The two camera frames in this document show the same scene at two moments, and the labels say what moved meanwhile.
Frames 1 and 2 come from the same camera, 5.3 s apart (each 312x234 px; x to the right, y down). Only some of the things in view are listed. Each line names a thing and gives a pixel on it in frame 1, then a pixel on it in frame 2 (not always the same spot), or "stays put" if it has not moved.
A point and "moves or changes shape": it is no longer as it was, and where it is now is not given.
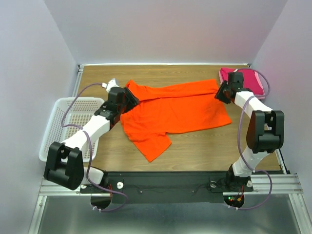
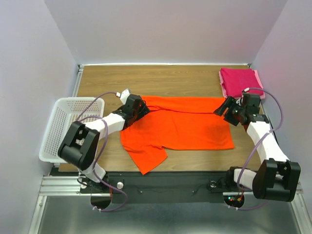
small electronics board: [234, 200] stays put
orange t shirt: [170, 107] moves or changes shape
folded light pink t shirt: [263, 97] stays put
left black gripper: [132, 101] to [144, 110]
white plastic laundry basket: [79, 114] stays put
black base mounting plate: [167, 186] stays put
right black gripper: [219, 96] to [226, 103]
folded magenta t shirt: [250, 80] stays put
